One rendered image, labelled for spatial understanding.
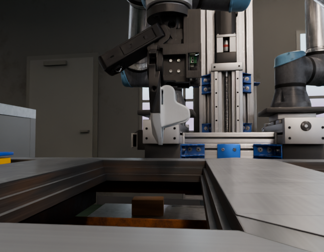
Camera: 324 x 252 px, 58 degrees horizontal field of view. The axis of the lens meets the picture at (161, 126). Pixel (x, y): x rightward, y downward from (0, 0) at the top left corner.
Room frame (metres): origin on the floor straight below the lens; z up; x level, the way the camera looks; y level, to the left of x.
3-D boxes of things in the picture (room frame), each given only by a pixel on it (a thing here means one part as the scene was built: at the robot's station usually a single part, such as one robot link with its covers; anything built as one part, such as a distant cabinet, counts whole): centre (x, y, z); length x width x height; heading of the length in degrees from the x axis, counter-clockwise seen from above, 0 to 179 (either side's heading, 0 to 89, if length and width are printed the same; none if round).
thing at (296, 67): (1.17, -0.52, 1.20); 0.13 x 0.12 x 0.14; 105
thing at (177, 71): (0.46, -0.02, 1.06); 0.09 x 0.08 x 0.12; 84
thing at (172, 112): (0.45, -0.01, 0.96); 0.06 x 0.03 x 0.09; 84
